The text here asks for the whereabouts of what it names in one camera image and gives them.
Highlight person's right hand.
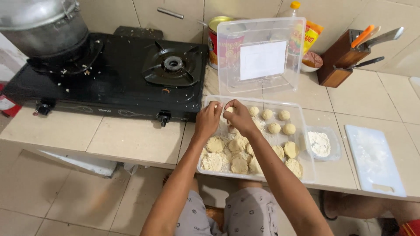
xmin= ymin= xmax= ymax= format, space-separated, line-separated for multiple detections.
xmin=223 ymin=99 xmax=260 ymax=138

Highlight person's left hand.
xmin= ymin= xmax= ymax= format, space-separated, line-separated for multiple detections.
xmin=196 ymin=101 xmax=224 ymax=140

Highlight clear plastic container lid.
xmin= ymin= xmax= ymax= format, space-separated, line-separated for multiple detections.
xmin=217 ymin=17 xmax=306 ymax=98

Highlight group of pale dough pieces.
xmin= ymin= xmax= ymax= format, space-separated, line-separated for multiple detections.
xmin=200 ymin=106 xmax=304 ymax=179

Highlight red biscuit tin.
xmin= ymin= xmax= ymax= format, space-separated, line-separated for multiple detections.
xmin=207 ymin=16 xmax=247 ymax=70

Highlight small white bowl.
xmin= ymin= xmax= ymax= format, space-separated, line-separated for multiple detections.
xmin=301 ymin=50 xmax=324 ymax=73

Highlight white flour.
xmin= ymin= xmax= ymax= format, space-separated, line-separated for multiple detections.
xmin=308 ymin=131 xmax=331 ymax=157

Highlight black gas stove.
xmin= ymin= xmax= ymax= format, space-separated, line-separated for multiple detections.
xmin=2 ymin=26 xmax=209 ymax=128

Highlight clear plastic container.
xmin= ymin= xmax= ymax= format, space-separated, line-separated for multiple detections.
xmin=196 ymin=95 xmax=316 ymax=183

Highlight yellow snack packet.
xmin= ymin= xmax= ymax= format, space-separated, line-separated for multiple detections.
xmin=289 ymin=21 xmax=325 ymax=56

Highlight wooden stool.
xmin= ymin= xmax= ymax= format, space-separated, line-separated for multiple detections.
xmin=205 ymin=205 xmax=226 ymax=231

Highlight person's grey patterned shorts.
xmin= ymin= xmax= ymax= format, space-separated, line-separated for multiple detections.
xmin=175 ymin=187 xmax=280 ymax=236

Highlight small clear plastic tub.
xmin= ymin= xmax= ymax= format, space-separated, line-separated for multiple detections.
xmin=300 ymin=125 xmax=342 ymax=162

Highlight bottle with orange cap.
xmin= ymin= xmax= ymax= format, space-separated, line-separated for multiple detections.
xmin=278 ymin=1 xmax=301 ymax=19

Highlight wooden knife block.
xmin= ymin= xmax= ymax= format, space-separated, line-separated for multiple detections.
xmin=316 ymin=29 xmax=371 ymax=88

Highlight white board under counter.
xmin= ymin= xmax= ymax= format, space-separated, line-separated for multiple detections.
xmin=39 ymin=150 xmax=118 ymax=178

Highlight white plastic cutting board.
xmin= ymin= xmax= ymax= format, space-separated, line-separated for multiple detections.
xmin=344 ymin=124 xmax=407 ymax=198

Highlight large metal pot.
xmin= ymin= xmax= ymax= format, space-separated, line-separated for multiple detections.
xmin=0 ymin=0 xmax=90 ymax=58

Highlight red and white object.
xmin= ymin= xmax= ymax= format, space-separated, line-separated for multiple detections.
xmin=0 ymin=83 xmax=23 ymax=118

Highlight metal wall handle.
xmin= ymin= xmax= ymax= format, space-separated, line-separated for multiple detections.
xmin=156 ymin=7 xmax=184 ymax=20

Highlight black-handled knife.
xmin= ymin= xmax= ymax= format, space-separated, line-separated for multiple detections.
xmin=347 ymin=56 xmax=385 ymax=70

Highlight orange-handled knife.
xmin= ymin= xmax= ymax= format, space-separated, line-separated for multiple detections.
xmin=351 ymin=24 xmax=375 ymax=49

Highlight beige-handled knife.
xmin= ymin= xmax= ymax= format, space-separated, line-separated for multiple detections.
xmin=356 ymin=26 xmax=382 ymax=46

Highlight steel-handled knife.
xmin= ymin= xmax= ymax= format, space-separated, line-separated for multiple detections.
xmin=364 ymin=26 xmax=405 ymax=50

